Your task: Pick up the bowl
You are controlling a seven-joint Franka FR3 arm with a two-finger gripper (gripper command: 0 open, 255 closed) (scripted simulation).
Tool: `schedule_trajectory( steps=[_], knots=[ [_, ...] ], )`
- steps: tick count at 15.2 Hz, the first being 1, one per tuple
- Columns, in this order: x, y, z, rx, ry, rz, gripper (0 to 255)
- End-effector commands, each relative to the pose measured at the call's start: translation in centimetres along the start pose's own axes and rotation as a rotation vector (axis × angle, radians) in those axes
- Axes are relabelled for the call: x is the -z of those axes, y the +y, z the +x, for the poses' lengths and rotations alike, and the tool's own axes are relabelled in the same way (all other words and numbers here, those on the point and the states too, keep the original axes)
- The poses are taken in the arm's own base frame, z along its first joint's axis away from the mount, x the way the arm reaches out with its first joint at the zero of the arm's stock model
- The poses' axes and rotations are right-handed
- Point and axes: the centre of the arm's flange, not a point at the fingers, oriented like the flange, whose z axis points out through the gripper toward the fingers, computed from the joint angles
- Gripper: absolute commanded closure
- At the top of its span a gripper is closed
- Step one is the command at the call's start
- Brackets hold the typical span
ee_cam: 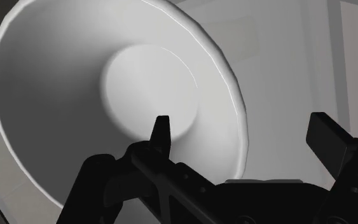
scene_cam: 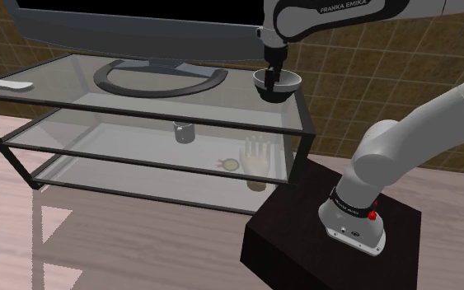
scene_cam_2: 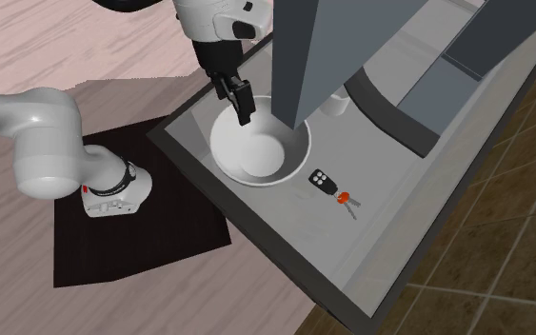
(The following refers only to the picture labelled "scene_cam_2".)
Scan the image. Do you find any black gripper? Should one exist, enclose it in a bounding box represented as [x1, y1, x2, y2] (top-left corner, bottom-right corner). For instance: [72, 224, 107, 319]
[191, 39, 257, 128]

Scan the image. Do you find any white bowl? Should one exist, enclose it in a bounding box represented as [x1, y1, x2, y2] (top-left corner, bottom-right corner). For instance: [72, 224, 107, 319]
[208, 94, 313, 188]

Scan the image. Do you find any white cup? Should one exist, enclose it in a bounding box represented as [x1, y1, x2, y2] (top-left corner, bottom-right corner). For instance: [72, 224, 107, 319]
[318, 91, 352, 118]

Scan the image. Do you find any grey angular column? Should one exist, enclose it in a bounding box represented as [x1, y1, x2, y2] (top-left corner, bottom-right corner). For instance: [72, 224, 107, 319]
[270, 0, 429, 130]

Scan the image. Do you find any black key fob with keys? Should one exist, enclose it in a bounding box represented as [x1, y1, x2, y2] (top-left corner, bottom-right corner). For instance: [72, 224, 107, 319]
[308, 167, 363, 222]

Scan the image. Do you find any dark curved band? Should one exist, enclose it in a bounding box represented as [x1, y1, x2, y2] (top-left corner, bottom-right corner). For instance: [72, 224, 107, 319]
[343, 66, 442, 159]

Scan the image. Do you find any black robot stand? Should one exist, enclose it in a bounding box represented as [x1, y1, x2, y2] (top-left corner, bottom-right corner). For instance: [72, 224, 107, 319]
[52, 115, 233, 289]

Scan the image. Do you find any grey box fixture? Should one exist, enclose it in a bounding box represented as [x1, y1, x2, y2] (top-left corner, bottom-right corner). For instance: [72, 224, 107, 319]
[396, 0, 536, 137]

